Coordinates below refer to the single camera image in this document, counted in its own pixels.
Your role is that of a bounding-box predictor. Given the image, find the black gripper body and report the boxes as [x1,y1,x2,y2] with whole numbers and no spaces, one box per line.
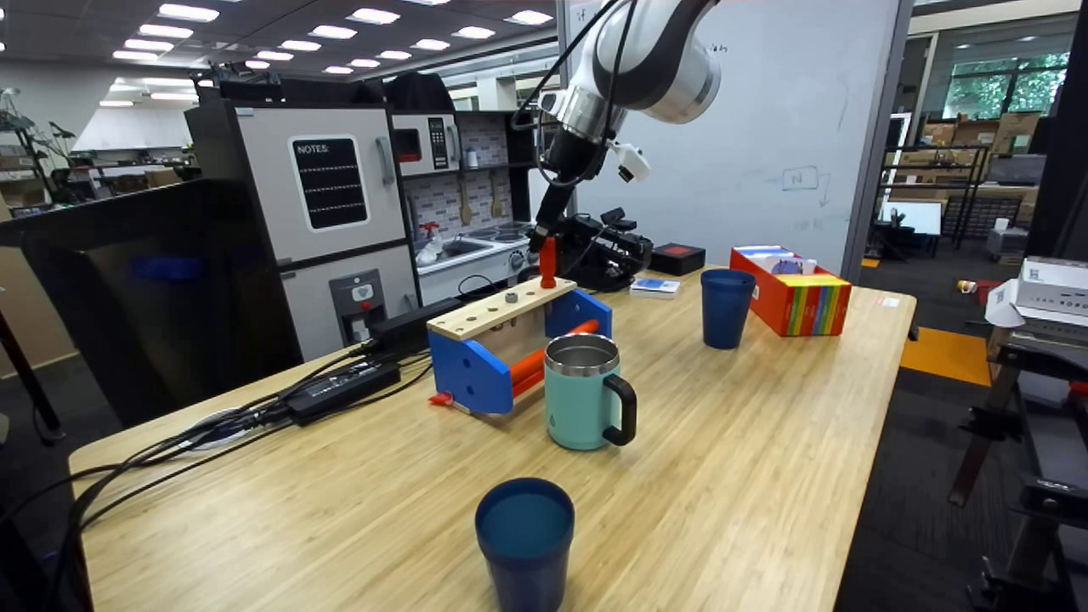
[532,125,615,194]

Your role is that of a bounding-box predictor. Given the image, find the orange peg tool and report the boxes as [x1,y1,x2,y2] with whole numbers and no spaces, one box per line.
[532,233,562,292]

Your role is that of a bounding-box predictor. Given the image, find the small black flat box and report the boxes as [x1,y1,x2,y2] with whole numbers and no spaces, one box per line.
[646,240,707,278]

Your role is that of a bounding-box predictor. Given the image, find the wooden tool box blue ends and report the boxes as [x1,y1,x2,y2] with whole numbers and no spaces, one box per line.
[423,272,615,423]

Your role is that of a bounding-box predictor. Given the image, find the black box device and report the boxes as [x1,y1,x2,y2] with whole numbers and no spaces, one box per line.
[366,301,454,356]

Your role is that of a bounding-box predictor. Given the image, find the orange rainbow striped box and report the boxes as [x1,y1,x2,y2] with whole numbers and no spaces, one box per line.
[728,240,852,340]

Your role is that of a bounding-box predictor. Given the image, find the white box device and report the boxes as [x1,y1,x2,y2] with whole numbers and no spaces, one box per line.
[1009,254,1088,334]

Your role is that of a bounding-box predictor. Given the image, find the black shelf unit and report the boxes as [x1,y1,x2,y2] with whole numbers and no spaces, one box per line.
[386,110,536,248]

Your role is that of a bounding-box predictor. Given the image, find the white plastic bin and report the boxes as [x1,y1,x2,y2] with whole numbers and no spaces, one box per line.
[415,221,536,307]

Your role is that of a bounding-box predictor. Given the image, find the blue white card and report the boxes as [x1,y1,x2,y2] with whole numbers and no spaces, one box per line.
[630,275,687,299]

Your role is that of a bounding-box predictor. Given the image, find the small dark blue cup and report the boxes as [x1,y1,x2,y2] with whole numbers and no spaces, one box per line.
[695,266,758,354]

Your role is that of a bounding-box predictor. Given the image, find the white lab oven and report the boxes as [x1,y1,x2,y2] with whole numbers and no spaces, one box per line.
[182,99,420,365]

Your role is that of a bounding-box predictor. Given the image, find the whiteboard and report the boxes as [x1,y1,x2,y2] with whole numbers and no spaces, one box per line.
[553,0,915,283]

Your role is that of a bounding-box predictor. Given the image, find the black power adapter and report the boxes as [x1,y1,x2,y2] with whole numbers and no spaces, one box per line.
[281,354,405,425]

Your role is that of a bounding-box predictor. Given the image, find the large dark blue cup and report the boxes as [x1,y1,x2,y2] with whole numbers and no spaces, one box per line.
[471,475,576,612]

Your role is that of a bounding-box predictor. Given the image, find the background storage shelving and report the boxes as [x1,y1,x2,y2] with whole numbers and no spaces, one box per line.
[880,112,1051,233]

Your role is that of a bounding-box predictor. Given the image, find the green potted plant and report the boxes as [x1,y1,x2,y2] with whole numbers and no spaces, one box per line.
[0,86,78,208]

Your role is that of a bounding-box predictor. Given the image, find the black metal stand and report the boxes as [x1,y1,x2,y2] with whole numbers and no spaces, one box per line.
[947,326,1088,612]

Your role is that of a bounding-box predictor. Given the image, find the small white wrist camera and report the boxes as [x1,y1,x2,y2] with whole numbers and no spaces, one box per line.
[613,143,656,188]

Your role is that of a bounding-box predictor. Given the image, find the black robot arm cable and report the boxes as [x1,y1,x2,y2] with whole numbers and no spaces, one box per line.
[513,0,643,130]

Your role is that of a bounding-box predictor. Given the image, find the teal mug black handle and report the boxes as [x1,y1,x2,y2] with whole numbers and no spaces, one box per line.
[541,334,639,454]

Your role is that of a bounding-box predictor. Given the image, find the black cable bundle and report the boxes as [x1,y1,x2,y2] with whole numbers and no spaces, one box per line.
[64,346,436,537]

